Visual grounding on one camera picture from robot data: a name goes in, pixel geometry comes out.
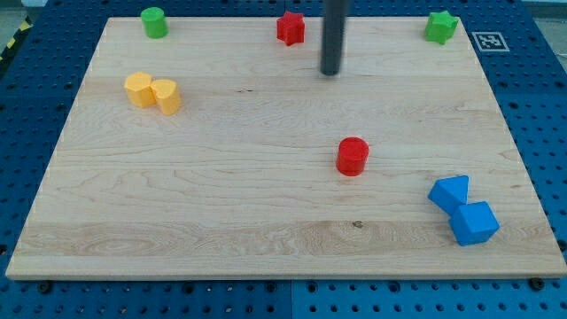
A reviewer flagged green cylinder block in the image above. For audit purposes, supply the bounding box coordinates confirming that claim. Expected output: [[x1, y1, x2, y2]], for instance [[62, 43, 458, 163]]
[[140, 7, 168, 39]]

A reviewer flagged yellow heart block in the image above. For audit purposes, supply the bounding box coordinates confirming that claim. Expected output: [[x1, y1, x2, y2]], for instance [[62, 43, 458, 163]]
[[151, 79, 182, 115]]

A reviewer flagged green star block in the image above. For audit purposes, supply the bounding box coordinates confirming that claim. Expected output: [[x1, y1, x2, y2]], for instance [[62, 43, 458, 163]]
[[424, 11, 460, 45]]

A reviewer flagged blue cube block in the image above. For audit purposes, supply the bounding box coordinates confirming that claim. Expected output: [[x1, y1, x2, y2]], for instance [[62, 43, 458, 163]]
[[448, 201, 501, 246]]

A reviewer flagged black bolt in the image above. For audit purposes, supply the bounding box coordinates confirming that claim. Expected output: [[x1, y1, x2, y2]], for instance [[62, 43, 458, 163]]
[[36, 281, 52, 294], [528, 277, 546, 292]]

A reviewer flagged black bolt front left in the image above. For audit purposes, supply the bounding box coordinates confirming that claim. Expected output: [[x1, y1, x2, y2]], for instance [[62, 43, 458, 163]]
[[36, 281, 52, 294]]

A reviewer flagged black bolt front right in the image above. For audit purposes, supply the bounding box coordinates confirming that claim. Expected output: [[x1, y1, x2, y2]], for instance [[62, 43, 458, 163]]
[[528, 277, 546, 292]]

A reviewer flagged black white fiducial tag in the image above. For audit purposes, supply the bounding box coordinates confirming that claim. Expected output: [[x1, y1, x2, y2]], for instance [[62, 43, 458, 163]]
[[471, 31, 509, 52]]

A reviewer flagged red star block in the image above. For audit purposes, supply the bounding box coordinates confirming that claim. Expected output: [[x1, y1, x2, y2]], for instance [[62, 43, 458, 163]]
[[276, 11, 305, 46]]

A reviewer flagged blue triangle block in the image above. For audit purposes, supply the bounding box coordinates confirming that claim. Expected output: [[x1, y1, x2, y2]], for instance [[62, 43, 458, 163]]
[[428, 175, 470, 215]]

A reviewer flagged yellow hexagon block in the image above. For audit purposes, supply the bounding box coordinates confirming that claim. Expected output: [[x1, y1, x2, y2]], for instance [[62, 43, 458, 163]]
[[124, 72, 156, 108]]

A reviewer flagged red cylinder block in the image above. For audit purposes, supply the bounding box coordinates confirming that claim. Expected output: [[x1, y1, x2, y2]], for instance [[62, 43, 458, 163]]
[[336, 136, 369, 176]]

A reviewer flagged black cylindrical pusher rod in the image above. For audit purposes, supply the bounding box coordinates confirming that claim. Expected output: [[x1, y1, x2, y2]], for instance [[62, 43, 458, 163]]
[[320, 0, 350, 76]]

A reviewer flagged light wooden board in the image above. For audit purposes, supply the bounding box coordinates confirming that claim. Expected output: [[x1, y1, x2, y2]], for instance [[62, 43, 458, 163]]
[[6, 17, 566, 281]]

